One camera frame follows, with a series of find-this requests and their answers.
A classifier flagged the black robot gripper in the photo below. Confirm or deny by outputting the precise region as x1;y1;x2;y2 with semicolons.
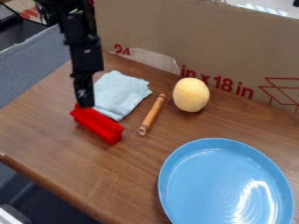
70;36;104;108

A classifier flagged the light blue cloth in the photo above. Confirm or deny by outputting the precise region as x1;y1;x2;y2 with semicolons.
94;70;152;121

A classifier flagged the red plastic block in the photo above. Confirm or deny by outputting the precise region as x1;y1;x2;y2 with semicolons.
70;104;124;145

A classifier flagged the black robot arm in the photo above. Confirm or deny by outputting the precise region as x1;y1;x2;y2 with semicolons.
54;0;104;108

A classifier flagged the grey fabric panel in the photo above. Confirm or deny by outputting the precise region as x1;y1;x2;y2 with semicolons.
0;25;71;109

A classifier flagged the orange crayon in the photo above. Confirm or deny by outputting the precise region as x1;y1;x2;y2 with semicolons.
138;94;166;136

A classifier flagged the yellow potato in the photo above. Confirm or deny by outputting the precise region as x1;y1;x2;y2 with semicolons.
172;78;211;113

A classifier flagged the blue round plate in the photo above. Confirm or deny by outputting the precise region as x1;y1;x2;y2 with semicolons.
158;138;295;224

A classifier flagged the brown cardboard box wall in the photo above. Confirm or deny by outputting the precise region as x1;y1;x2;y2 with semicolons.
95;0;299;115

